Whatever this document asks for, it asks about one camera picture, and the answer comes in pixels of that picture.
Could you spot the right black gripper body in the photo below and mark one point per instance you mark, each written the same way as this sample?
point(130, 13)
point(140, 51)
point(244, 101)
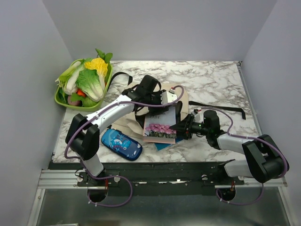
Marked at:
point(200, 128)

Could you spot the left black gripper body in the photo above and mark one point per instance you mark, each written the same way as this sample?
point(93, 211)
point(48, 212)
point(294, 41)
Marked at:
point(155, 99)

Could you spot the beige canvas student bag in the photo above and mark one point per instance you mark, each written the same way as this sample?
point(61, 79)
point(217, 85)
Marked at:
point(145, 113)

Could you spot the white flower cover book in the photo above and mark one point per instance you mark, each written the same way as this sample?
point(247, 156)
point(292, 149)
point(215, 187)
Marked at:
point(156, 128)

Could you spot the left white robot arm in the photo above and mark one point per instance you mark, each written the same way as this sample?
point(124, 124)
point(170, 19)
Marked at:
point(83, 136)

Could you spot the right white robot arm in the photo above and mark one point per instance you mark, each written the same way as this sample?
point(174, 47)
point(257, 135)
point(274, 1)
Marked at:
point(263, 160)

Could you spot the blue notebook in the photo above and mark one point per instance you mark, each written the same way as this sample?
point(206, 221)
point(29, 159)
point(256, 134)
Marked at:
point(161, 146)

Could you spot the blue pencil case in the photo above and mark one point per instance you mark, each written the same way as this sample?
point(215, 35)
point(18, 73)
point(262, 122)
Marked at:
point(121, 144)

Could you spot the yellow toy cabbage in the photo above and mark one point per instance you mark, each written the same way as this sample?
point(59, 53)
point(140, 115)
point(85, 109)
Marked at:
point(100, 66)

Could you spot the green toy lettuce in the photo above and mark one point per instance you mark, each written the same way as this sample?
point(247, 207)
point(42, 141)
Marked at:
point(88, 82)

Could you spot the orange toy carrot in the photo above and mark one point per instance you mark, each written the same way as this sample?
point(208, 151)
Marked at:
point(81, 93)

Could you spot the white toy bok choy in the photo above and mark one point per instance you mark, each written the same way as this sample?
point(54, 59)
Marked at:
point(65, 80)

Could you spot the green vegetable basket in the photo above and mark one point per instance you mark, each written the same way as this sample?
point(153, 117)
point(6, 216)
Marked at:
point(76, 102)

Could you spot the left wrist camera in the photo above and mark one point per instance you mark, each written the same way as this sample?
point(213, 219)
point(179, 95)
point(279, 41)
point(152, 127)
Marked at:
point(167, 97)

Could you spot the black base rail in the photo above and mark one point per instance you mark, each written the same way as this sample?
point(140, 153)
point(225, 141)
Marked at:
point(150, 179)

